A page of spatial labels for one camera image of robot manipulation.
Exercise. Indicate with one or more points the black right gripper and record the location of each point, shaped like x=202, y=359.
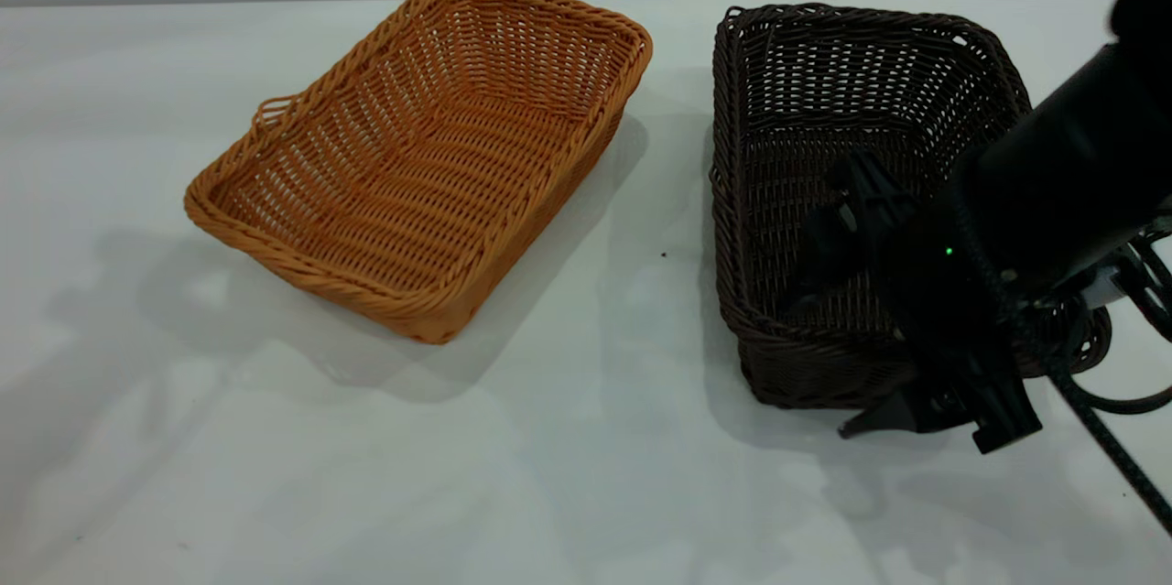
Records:
x=943, y=310

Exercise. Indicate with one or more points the dark brown wicker basket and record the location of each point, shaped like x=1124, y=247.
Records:
x=797, y=109

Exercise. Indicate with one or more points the light brown wicker basket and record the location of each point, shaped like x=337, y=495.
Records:
x=430, y=182

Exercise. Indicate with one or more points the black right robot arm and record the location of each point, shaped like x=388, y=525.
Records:
x=1080, y=146

